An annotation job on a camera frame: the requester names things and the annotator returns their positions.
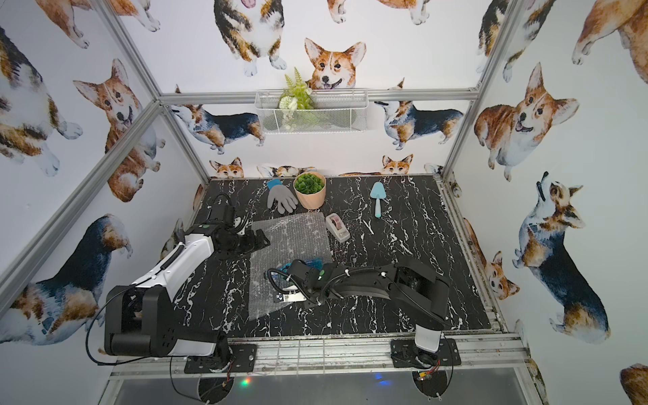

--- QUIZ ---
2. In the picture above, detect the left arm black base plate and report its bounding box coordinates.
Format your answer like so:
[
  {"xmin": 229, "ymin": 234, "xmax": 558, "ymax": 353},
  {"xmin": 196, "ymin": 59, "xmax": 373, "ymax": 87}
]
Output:
[{"xmin": 184, "ymin": 344, "xmax": 258, "ymax": 375}]

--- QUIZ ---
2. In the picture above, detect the clear bubble wrap sheet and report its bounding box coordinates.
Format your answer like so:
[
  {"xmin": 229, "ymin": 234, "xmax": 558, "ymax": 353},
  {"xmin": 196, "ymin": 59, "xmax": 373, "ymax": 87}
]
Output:
[{"xmin": 248, "ymin": 212, "xmax": 332, "ymax": 321}]

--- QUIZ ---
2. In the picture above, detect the white wire wall basket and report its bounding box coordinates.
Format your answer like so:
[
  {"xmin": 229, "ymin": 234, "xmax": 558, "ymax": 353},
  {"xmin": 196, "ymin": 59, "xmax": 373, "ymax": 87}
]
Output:
[{"xmin": 255, "ymin": 89, "xmax": 369, "ymax": 134}]

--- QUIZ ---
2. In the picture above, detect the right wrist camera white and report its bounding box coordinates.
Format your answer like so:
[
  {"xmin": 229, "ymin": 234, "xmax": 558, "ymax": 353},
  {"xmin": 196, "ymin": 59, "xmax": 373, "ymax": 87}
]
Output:
[{"xmin": 273, "ymin": 286, "xmax": 307, "ymax": 304}]

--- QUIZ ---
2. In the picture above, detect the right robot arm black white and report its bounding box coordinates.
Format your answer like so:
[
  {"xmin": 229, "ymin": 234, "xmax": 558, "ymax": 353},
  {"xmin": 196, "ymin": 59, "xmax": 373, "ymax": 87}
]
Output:
[{"xmin": 265, "ymin": 256, "xmax": 451, "ymax": 354}]

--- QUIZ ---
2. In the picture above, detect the aluminium front rail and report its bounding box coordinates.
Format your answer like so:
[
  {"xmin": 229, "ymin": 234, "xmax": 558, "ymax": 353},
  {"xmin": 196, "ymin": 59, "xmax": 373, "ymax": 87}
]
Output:
[{"xmin": 110, "ymin": 333, "xmax": 530, "ymax": 381}]

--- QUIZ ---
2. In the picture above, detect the beige pot green plant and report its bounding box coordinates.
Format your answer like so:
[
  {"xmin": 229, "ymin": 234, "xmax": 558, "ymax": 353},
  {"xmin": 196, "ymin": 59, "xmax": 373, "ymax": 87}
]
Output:
[{"xmin": 294, "ymin": 172, "xmax": 327, "ymax": 210}]

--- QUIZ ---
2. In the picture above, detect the green fern in basket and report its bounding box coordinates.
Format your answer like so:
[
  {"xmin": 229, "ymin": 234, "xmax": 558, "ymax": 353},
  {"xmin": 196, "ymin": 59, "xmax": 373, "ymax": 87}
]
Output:
[{"xmin": 278, "ymin": 69, "xmax": 317, "ymax": 131}]

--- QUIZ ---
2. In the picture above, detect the grey glove blue cuff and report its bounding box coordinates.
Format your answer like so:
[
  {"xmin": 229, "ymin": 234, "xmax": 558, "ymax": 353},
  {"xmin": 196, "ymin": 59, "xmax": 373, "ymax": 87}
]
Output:
[{"xmin": 267, "ymin": 179, "xmax": 299, "ymax": 214}]

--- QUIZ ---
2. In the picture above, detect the white tape dispenser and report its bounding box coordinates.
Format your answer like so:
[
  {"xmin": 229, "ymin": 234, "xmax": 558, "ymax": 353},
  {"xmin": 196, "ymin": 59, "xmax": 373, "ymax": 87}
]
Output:
[{"xmin": 325, "ymin": 214, "xmax": 350, "ymax": 242}]

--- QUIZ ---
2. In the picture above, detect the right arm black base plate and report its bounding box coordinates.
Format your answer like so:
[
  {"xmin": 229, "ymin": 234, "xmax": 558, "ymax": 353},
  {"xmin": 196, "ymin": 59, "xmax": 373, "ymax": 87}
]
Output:
[{"xmin": 390, "ymin": 337, "xmax": 462, "ymax": 370}]

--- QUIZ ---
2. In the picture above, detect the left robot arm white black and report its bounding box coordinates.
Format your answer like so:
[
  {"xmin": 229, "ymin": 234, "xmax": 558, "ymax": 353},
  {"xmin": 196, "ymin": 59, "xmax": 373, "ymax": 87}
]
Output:
[{"xmin": 105, "ymin": 193, "xmax": 271, "ymax": 358}]

